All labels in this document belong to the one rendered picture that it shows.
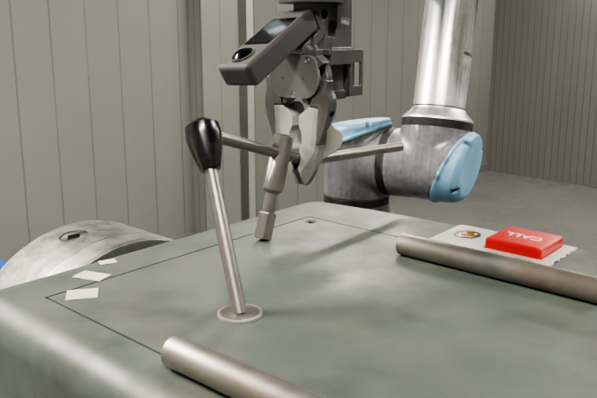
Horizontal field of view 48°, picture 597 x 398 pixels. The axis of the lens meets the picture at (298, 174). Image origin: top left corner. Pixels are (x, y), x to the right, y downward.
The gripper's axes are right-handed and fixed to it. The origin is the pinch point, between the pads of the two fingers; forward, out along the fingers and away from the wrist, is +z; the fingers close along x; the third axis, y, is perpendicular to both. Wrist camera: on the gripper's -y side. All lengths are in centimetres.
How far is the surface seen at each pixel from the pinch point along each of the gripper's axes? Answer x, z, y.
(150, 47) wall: 318, -7, 217
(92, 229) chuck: 23.0, 8.2, -12.3
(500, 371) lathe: -31.9, 6.4, -16.2
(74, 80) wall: 323, 12, 163
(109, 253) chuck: 15.3, 8.9, -15.0
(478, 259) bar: -22.6, 4.8, -0.8
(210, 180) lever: -7.1, -3.4, -19.2
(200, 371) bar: -18.9, 5.1, -30.9
